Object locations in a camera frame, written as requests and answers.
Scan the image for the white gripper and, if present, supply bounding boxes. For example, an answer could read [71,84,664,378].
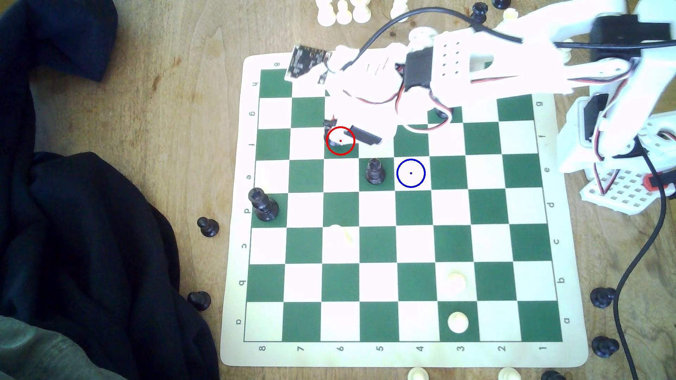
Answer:
[323,43,407,145]

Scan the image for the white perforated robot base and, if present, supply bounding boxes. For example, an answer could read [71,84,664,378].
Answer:
[579,113,676,215]

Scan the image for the black chess king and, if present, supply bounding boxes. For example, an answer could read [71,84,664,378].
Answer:
[248,187,280,222]

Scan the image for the green and white chess mat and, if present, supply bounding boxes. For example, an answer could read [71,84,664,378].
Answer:
[219,53,589,368]

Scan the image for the red clamp piece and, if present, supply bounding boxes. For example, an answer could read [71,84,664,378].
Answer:
[641,171,676,192]

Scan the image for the black pawn on board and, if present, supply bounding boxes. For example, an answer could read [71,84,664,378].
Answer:
[365,157,386,186]

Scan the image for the dark navy cloth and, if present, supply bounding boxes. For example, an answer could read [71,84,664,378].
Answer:
[0,0,220,380]

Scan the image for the grey cloth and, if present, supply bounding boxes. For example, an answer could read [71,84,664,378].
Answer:
[0,314,127,380]

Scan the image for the red white black servo wires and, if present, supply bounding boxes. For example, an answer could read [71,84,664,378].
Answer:
[395,84,455,134]

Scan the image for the bare camera circuit board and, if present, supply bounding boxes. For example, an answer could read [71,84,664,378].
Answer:
[285,45,332,85]

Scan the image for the black camera cable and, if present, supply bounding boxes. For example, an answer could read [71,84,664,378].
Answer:
[342,6,676,72]

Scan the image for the black power cable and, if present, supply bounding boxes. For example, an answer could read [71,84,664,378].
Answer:
[613,134,667,380]

